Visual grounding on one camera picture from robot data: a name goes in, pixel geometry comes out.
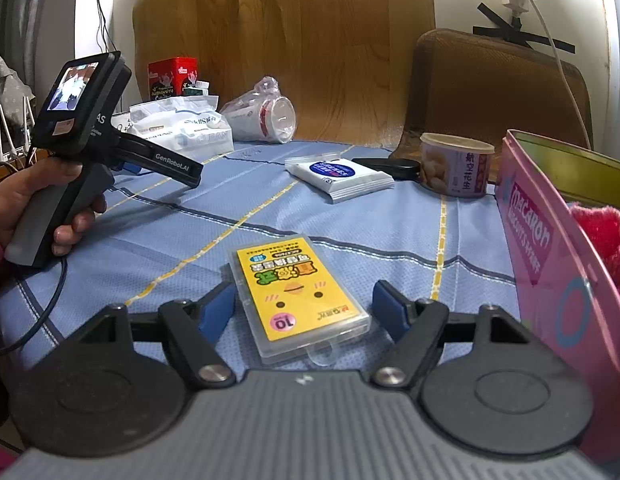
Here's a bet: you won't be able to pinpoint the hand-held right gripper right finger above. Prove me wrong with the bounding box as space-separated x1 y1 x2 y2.
371 281 538 388

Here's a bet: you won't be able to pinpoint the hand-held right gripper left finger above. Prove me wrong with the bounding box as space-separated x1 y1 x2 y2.
75 281 237 392

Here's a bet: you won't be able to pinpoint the yellow card case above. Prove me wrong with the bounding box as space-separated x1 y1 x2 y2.
225 235 371 367

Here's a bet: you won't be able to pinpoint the black case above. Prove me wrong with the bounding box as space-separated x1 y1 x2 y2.
351 158 422 182

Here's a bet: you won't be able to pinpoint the white wet wipes packet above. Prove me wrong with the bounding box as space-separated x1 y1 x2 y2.
284 156 395 204

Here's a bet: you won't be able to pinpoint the pink tin box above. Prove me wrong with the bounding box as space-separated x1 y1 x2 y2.
494 129 620 461

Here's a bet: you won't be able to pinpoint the pink fluffy cloth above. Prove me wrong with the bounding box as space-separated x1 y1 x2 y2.
567 201 620 301

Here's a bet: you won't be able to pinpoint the person's left hand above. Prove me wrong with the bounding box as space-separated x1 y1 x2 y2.
0 162 108 256

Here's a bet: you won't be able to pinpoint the white tissue pack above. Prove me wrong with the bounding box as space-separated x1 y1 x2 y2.
129 94 235 162

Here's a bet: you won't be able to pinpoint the blue checked tablecloth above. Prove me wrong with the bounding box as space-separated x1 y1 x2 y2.
0 140 521 411

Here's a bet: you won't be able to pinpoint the red snack tin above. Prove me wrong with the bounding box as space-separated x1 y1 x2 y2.
148 56 200 102

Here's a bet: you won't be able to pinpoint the grey hanging clothes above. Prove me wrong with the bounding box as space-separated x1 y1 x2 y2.
0 0 41 126

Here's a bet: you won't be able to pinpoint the plastic bag of paper cups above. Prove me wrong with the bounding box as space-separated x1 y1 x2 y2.
219 76 297 144

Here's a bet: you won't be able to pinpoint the round peanut can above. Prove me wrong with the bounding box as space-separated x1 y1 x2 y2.
419 132 497 200

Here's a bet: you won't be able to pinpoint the brown chair back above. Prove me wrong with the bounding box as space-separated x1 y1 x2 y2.
392 28 593 161

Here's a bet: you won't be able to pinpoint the person's pink clothing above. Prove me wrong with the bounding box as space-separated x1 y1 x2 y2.
0 440 21 480

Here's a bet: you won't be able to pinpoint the black tape strip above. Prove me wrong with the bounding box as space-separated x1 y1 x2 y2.
477 2 528 43
472 22 577 56

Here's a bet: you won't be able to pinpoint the white wire rack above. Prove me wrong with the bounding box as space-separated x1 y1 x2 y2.
0 95 36 166

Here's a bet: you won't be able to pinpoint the black wall cable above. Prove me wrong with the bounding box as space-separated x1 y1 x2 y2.
89 0 117 56

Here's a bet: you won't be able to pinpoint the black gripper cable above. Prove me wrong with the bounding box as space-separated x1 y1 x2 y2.
0 255 69 358

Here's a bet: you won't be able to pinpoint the wood grain wall panel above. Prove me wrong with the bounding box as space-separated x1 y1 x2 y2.
132 0 436 153

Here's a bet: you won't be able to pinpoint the thin white cable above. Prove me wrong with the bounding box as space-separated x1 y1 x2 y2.
525 0 591 148

